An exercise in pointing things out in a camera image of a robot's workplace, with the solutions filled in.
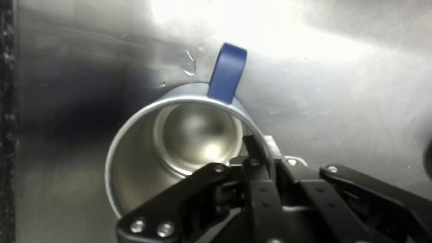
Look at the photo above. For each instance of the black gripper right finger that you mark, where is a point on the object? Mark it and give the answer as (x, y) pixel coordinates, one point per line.
(278, 154)

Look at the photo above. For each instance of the blue steel mug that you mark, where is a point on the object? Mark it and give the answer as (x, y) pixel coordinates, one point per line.
(180, 132)

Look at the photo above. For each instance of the stainless steel sink basin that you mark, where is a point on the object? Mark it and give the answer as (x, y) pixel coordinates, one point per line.
(333, 81)

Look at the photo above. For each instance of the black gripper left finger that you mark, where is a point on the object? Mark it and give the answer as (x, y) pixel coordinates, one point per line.
(257, 169)

